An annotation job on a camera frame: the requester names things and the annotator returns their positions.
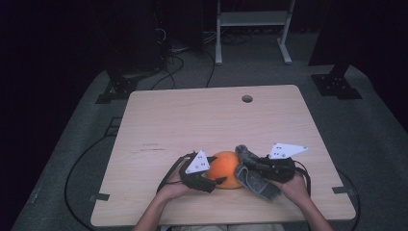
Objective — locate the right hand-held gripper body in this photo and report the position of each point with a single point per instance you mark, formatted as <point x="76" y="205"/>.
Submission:
<point x="279" y="170"/>

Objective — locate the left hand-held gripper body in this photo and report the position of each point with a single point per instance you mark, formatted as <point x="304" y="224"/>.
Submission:
<point x="195" y="179"/>

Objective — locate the orange plush toy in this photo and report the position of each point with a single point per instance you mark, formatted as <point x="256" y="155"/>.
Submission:
<point x="224" y="166"/>

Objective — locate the person's left hand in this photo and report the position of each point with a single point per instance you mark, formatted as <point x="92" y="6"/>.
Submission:
<point x="173" y="191"/>

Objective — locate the person's right hand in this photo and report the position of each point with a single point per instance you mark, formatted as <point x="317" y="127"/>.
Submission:
<point x="293" y="191"/>

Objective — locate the gray tape strip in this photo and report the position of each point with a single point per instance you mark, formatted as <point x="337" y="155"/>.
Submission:
<point x="100" y="197"/>
<point x="343" y="190"/>

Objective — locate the black stand base plate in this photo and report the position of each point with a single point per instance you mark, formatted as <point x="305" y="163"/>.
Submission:
<point x="335" y="86"/>
<point x="117" y="91"/>

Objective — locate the white metal stand frame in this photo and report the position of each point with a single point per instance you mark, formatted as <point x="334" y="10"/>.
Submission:
<point x="253" y="18"/>

